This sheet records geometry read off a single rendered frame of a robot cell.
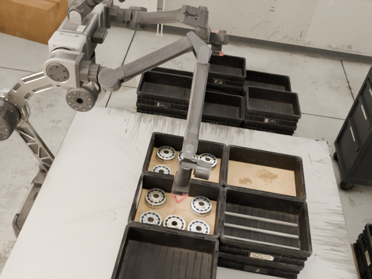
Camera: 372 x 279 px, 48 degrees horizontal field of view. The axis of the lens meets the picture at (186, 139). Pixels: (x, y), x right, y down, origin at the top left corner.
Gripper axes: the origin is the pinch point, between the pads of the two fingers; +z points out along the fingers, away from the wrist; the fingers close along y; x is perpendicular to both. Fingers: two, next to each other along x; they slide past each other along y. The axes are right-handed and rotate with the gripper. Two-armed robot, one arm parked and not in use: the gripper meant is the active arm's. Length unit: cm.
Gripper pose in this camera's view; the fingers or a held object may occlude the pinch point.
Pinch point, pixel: (179, 195)
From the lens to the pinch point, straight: 177.6
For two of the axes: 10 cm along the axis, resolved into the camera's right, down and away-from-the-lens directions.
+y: 1.4, -6.7, 7.3
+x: -9.8, -2.1, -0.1
